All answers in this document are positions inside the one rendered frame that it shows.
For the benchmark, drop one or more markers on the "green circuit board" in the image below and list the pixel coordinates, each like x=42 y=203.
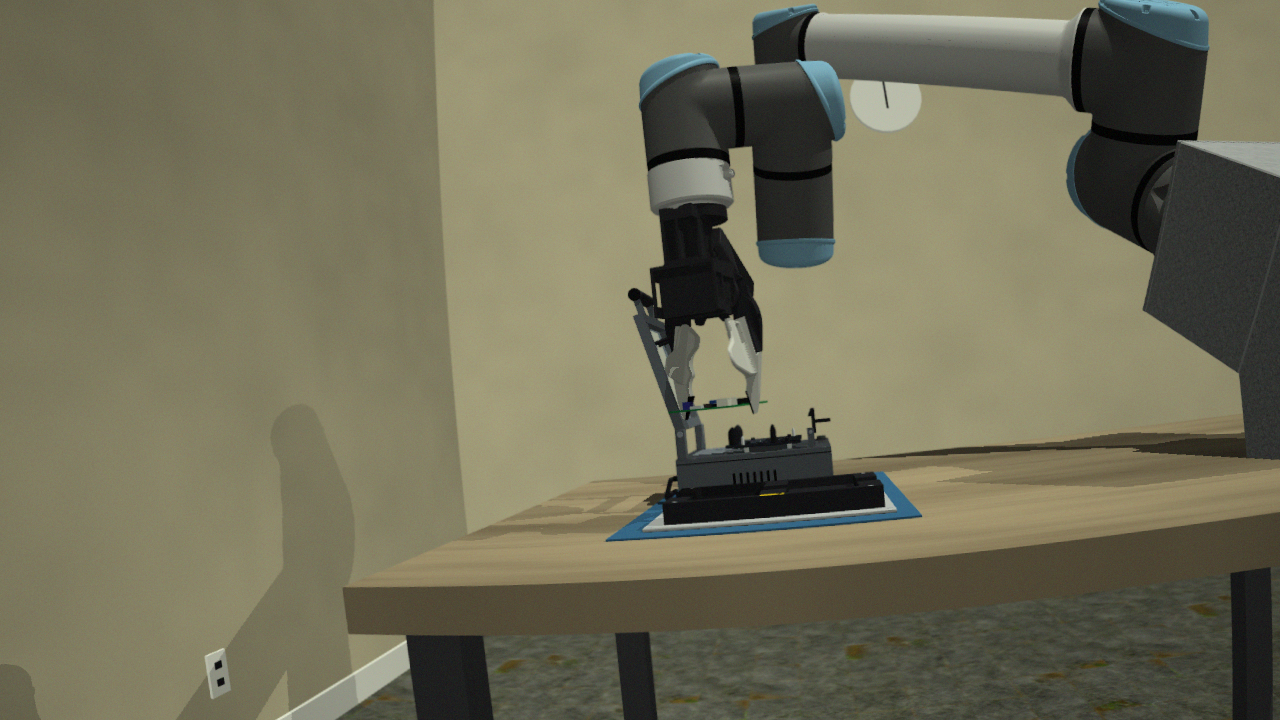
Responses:
x=716 y=404

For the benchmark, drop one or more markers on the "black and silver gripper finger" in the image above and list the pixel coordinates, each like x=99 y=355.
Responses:
x=679 y=363
x=746 y=344

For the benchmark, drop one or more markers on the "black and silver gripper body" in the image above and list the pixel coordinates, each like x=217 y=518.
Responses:
x=690 y=292

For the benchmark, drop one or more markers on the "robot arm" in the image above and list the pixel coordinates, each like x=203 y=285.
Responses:
x=1138 y=66

